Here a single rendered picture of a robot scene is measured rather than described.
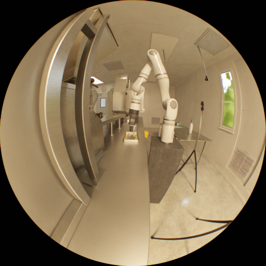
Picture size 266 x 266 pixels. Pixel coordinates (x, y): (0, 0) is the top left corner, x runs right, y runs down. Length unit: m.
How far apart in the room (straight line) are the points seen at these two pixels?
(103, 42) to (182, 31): 1.70
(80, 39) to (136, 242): 0.63
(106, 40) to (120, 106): 0.95
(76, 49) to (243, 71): 2.48
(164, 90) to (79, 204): 0.70
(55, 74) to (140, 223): 0.33
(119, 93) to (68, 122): 1.05
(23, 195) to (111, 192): 0.23
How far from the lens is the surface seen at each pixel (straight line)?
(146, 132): 0.97
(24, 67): 0.17
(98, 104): 5.51
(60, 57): 0.17
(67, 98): 0.28
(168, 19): 1.87
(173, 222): 1.13
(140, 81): 0.61
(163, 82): 0.59
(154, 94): 4.89
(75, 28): 0.23
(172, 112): 0.57
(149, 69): 0.66
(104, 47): 0.53
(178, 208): 1.21
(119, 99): 1.23
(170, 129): 0.58
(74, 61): 0.42
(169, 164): 0.62
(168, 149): 0.55
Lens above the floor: 1.03
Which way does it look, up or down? 17 degrees down
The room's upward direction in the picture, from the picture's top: 2 degrees clockwise
